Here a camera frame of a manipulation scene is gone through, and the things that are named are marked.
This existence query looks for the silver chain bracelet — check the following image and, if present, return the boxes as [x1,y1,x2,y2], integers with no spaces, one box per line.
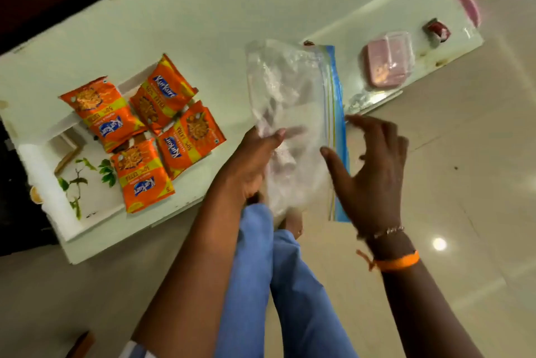
[357,225,405,241]

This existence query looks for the orange snack packet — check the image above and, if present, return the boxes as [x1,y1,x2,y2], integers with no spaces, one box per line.
[157,100,227,181]
[111,138,176,214]
[59,76,148,153]
[129,53,199,135]

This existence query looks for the pink round object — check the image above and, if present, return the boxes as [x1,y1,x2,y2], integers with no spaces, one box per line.
[454,0,482,29]

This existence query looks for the pink container with clear lid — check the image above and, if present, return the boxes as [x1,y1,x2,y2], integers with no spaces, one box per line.
[363,31,415,90]

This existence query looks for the person's bare foot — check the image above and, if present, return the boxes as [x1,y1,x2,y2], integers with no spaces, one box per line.
[277,208,304,240]

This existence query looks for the dark furniture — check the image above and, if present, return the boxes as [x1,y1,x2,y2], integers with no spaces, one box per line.
[0,118,60,257]

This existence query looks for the person's left hand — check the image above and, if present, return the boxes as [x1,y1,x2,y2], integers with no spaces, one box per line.
[214,125,308,206]

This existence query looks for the blue trousers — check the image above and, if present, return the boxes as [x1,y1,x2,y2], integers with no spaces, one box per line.
[214,203,359,358]

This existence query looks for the person's right forearm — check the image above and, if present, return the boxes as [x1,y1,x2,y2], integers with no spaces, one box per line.
[365,233,484,358]

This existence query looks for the clear zip bag blue seal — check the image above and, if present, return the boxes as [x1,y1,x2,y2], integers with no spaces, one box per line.
[245,39,351,223]

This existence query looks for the person's left forearm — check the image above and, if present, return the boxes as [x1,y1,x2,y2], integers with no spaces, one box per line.
[131,184,253,358]

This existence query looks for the white tray with leaf print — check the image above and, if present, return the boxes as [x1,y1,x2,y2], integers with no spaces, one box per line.
[17,72,207,242]

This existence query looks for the small red wrapped object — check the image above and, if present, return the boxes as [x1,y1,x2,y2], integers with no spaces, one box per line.
[422,17,452,43]

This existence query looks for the person's right hand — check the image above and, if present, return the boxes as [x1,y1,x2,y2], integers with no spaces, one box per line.
[320,114,410,240]

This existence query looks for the orange wristband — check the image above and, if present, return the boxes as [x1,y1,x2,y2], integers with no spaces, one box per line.
[356,249,420,273]

